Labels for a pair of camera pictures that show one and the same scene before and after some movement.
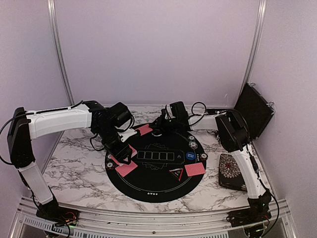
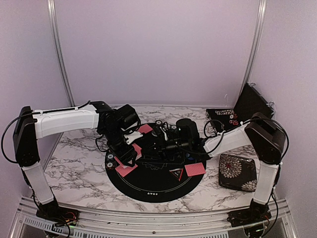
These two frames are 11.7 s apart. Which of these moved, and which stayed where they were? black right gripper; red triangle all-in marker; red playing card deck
Moved: red playing card deck; black right gripper
Stayed: red triangle all-in marker
